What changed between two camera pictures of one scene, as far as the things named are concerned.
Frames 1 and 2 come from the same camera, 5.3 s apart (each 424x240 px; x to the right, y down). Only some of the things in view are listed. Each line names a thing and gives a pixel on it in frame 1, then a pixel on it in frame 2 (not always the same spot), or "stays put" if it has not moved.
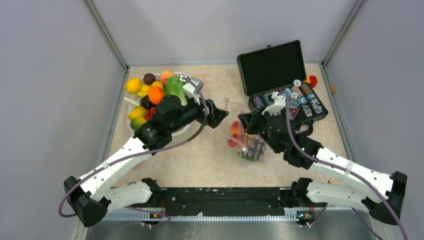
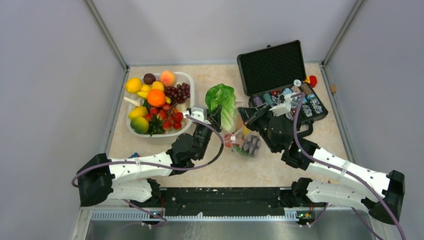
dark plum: (149, 78) stays put
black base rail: (236, 201) stays put
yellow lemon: (133, 85) stays put
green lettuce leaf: (174, 86) to (224, 95)
